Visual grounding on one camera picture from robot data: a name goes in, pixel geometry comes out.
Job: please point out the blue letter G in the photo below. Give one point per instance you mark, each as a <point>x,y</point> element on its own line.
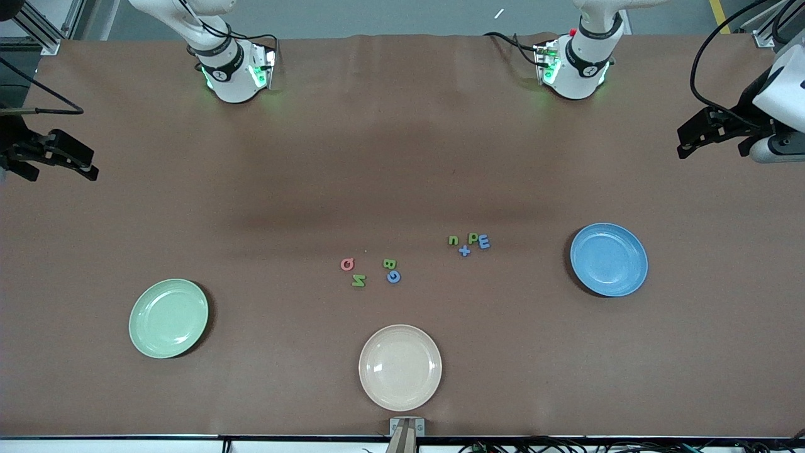
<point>388,277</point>

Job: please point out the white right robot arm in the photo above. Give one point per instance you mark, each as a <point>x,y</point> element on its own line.
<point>233,82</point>

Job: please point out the yellow floor tape strip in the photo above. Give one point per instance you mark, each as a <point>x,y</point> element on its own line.
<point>720,16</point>

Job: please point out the brown table cover sheet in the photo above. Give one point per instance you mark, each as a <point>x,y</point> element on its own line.
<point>402,157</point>

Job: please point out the blue letter E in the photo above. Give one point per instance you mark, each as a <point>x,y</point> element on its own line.
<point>481,242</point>

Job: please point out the beige plate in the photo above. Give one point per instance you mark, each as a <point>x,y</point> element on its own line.
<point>400,368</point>

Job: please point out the green plate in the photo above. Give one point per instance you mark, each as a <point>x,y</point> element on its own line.
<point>168,319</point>

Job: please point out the aluminium frame profile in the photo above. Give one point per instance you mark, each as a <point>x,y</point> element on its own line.
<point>764,38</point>
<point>44,34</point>

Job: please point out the pink letter Q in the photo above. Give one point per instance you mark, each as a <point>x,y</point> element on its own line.
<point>343,265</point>

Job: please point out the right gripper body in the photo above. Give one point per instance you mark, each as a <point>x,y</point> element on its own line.
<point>11,139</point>

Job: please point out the metal connector box green light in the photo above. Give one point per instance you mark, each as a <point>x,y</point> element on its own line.
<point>546,63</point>
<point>264,69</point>

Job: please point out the blue plate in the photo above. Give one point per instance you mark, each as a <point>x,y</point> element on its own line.
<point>609,259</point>

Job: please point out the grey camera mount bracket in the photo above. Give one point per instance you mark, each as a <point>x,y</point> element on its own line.
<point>395,428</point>

